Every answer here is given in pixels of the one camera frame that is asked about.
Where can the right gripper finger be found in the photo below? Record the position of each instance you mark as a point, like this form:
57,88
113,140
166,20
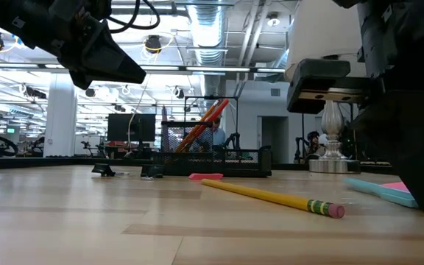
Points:
399,132

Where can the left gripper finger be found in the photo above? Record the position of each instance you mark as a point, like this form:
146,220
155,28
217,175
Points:
105,59

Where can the pink sticky note pad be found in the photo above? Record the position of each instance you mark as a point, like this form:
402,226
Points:
398,187

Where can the teal pen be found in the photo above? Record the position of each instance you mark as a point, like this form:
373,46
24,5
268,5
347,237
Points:
381,195

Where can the black binder clip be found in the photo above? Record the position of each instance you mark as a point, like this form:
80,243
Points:
152,170
103,169

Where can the orange pencil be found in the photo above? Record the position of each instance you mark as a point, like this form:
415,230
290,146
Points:
197,126

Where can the yellow pencil pink eraser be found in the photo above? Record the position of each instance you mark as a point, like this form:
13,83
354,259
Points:
271,197

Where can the black mesh desk organizer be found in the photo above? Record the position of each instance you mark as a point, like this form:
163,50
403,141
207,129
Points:
212,170

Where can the black monitor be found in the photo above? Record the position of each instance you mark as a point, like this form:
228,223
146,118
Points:
123,127

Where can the table lamp white shade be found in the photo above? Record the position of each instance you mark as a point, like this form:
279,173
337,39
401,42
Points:
318,33

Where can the person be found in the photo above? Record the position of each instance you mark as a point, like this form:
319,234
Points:
218,136

